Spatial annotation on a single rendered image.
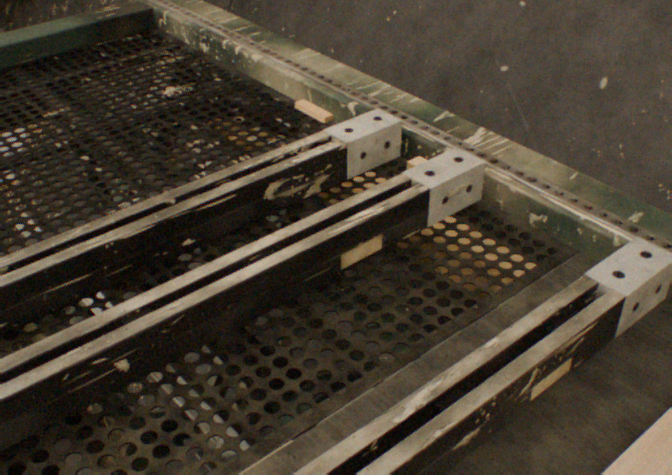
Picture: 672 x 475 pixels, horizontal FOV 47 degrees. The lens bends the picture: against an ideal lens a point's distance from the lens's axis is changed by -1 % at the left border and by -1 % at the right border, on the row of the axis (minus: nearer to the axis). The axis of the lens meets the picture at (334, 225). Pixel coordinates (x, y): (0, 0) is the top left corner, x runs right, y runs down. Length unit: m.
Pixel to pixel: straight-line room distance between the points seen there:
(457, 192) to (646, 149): 0.99
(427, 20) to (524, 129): 0.52
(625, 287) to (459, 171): 0.33
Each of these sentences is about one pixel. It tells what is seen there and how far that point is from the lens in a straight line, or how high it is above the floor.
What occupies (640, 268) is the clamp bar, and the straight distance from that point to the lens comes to 1.06.
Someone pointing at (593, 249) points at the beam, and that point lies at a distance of 1.18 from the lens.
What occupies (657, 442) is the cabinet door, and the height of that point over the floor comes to 1.11.
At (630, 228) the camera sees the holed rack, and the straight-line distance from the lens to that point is 1.17.
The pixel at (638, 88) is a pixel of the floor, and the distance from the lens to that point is 2.18.
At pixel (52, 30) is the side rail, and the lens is 1.91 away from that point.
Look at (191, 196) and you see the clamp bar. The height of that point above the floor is 1.26.
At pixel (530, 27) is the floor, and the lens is 2.36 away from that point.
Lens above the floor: 1.98
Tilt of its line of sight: 49 degrees down
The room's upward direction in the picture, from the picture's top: 81 degrees counter-clockwise
